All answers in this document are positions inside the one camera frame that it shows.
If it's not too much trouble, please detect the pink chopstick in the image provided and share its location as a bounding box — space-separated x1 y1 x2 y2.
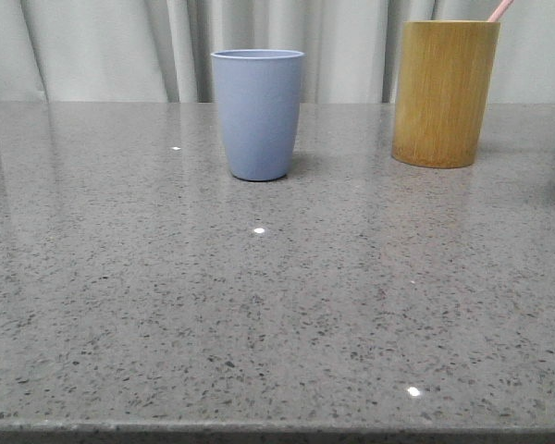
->
487 0 514 23

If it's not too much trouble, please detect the bamboo cylinder holder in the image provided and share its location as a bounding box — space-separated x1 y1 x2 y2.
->
392 20 500 168

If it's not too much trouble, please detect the blue plastic cup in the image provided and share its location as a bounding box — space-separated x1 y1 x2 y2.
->
211 49 305 181

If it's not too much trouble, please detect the grey pleated curtain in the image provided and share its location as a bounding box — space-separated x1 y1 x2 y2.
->
0 0 555 105

